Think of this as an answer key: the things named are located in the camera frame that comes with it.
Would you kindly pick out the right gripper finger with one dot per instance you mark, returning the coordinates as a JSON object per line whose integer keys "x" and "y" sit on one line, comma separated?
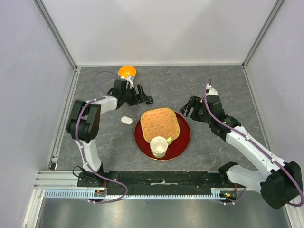
{"x": 185, "y": 110}
{"x": 193, "y": 101}

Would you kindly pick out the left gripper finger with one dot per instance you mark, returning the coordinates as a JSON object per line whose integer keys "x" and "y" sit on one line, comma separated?
{"x": 147, "y": 98}
{"x": 141, "y": 92}

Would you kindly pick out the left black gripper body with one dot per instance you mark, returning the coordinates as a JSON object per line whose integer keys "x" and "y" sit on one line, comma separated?
{"x": 131, "y": 98}

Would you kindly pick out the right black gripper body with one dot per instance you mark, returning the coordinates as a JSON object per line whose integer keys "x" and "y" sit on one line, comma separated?
{"x": 198, "y": 113}

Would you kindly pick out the white earbud charging case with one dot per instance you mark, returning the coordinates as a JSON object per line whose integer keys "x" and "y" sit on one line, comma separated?
{"x": 126, "y": 120}

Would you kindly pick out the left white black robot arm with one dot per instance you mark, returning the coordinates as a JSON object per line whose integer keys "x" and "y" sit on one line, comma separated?
{"x": 83, "y": 126}

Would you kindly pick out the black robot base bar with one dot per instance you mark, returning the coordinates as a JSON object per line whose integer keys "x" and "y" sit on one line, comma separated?
{"x": 184, "y": 178}

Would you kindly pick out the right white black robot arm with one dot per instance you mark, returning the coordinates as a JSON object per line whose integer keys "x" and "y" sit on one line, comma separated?
{"x": 277, "y": 181}

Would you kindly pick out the woven bamboo tray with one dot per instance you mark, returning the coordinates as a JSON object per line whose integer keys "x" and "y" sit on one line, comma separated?
{"x": 159, "y": 122}

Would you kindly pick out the orange bowl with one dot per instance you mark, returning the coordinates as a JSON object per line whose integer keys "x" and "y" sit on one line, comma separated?
{"x": 126, "y": 71}

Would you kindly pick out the red round plate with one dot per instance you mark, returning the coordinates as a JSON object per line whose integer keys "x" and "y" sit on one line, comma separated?
{"x": 175, "y": 149}

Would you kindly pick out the cream mug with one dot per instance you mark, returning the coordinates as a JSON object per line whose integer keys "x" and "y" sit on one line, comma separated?
{"x": 159, "y": 146}

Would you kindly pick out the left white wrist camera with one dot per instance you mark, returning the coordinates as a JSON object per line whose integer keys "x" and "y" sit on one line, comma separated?
{"x": 130, "y": 79}

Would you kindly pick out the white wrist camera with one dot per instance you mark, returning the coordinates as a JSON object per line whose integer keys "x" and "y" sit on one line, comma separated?
{"x": 130, "y": 79}
{"x": 211, "y": 91}

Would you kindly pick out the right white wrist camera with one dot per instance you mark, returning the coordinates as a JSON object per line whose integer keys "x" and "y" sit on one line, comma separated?
{"x": 211, "y": 91}

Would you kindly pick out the white slotted cable duct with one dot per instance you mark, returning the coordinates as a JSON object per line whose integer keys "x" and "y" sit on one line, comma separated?
{"x": 93, "y": 195}

